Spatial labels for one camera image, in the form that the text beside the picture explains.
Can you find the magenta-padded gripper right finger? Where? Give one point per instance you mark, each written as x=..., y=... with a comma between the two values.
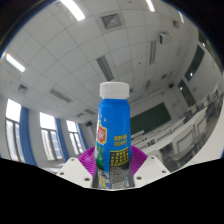
x=137, y=160

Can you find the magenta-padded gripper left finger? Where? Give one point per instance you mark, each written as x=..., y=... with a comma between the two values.
x=86, y=161

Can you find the blue drink bottle white cap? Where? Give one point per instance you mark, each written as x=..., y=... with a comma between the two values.
x=112, y=130

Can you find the blue curtain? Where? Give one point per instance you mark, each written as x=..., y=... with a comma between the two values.
x=82, y=136
x=26, y=136
x=62, y=140

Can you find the tall classroom window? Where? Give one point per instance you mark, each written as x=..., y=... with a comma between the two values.
x=50, y=136
x=74, y=138
x=13, y=133

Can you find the green chalkboard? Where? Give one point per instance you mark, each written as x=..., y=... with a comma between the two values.
x=150, y=118

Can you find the white classroom desks and chairs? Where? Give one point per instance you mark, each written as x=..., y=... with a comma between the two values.
x=183, y=136

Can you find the dark classroom door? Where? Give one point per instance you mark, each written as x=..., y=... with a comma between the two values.
x=186, y=93

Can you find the ceiling light panels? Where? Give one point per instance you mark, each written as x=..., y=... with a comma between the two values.
x=105, y=67

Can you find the black wall speaker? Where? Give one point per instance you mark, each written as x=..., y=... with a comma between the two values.
x=88, y=123
x=171, y=85

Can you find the dark wide wall window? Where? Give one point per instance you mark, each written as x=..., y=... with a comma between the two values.
x=194, y=63

